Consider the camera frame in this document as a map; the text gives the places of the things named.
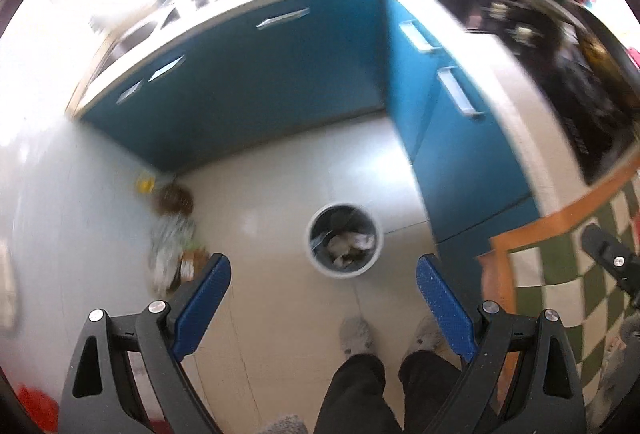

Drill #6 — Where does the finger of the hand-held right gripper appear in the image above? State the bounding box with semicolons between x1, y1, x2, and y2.
581;224;640;310

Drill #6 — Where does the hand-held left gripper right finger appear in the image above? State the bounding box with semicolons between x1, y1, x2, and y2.
416;254;587;434

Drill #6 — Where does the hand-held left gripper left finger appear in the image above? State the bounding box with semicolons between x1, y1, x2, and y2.
59;253;232;434

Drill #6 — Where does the white round trash bin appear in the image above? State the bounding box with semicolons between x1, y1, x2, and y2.
306;203;385;277

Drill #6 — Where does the grey slipper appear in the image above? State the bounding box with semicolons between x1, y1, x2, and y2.
340;317;376;357
412;314;447;355

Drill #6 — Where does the green white checkered cloth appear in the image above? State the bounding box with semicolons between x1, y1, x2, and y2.
477;164;640;415

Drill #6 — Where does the pile of plastic bags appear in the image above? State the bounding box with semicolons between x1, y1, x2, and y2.
149;214;208;292

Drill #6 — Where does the person's right leg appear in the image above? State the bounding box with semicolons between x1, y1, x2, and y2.
398;350;463;434

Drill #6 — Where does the person's leg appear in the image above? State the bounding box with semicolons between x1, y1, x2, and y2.
398;350;463;434
317;353;403;434

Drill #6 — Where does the brown round object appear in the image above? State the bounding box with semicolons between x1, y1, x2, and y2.
154;184;195;216

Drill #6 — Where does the crumpled paper waste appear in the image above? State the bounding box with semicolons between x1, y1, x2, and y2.
324;228;376;266

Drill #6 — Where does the grey fuzzy cloth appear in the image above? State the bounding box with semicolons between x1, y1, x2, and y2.
595;314;640;417

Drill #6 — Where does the person's left leg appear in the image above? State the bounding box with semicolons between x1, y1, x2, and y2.
317;353;403;434

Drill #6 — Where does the grey floor rug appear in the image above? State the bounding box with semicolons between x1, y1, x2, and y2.
260;414;308;434

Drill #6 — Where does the red object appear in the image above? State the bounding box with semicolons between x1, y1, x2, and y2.
17;384;58;432

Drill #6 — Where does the blue kitchen cabinet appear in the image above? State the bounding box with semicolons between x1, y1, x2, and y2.
80;0;397;172

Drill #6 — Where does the blue cabinet with long handles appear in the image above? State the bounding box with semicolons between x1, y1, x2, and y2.
382;0;543;265

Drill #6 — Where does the long white cabinet handle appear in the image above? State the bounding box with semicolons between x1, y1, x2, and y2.
400;20;441;52
436;67;485;117

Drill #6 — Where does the silver cabinet handle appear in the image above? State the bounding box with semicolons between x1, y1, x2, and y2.
256;8;310;30
116;82;143;104
148;56;186;81

